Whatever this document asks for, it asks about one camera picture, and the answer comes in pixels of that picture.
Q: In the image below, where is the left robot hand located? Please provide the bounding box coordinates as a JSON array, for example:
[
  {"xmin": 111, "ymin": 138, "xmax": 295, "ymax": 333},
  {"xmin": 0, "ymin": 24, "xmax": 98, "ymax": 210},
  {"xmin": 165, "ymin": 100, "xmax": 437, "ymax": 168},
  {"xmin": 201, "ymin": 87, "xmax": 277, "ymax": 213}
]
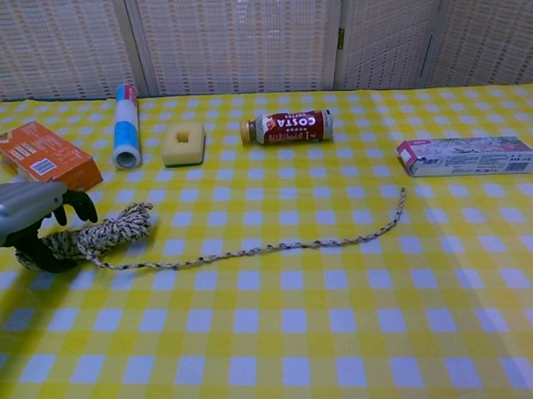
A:
[{"xmin": 0, "ymin": 178, "xmax": 101, "ymax": 276}]

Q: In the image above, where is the speckled rope bundle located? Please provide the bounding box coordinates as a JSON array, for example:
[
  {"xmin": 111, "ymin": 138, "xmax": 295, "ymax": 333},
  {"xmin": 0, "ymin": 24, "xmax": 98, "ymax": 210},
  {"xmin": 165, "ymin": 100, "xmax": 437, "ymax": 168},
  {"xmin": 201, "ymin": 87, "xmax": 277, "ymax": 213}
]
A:
[{"xmin": 16, "ymin": 185, "xmax": 410, "ymax": 276}]

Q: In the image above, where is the yellow white checkered tablecloth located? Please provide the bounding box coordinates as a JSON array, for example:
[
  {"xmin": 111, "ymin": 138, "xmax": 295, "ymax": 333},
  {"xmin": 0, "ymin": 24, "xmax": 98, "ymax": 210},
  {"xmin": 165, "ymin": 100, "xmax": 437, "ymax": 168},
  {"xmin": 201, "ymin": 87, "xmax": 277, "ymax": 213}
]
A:
[{"xmin": 0, "ymin": 81, "xmax": 533, "ymax": 399}]

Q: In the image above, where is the orange cardboard box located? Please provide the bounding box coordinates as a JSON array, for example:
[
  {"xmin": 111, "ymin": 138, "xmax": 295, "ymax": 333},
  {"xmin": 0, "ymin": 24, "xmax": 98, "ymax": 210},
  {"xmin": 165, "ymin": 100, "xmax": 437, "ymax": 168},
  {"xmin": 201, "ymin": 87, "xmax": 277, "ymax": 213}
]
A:
[{"xmin": 0, "ymin": 118, "xmax": 104, "ymax": 195}]

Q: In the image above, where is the blue and white roll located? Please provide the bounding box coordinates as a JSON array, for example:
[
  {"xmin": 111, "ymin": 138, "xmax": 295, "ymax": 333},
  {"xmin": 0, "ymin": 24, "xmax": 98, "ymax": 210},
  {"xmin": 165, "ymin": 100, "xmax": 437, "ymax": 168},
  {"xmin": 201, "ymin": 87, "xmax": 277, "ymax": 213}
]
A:
[{"xmin": 109, "ymin": 83, "xmax": 144, "ymax": 171}]

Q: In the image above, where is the yellow sponge block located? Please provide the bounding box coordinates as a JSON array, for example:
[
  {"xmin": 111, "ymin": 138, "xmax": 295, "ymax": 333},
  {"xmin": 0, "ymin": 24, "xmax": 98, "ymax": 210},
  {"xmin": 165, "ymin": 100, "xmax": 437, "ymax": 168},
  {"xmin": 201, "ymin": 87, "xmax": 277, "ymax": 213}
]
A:
[{"xmin": 160, "ymin": 121, "xmax": 207, "ymax": 169}]

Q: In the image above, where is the red Costa coffee bottle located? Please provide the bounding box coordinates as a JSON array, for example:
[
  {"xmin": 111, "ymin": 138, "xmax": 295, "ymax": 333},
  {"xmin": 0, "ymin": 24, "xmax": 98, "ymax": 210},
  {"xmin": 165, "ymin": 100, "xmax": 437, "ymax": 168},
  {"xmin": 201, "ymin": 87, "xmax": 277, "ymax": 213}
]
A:
[{"xmin": 239, "ymin": 108, "xmax": 334, "ymax": 146}]

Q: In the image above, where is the long pink white box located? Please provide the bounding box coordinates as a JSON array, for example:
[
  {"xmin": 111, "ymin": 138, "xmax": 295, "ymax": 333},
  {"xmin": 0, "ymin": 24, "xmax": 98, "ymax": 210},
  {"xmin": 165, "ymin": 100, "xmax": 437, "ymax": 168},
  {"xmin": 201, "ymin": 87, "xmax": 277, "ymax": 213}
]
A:
[{"xmin": 395, "ymin": 134, "xmax": 533, "ymax": 179}]

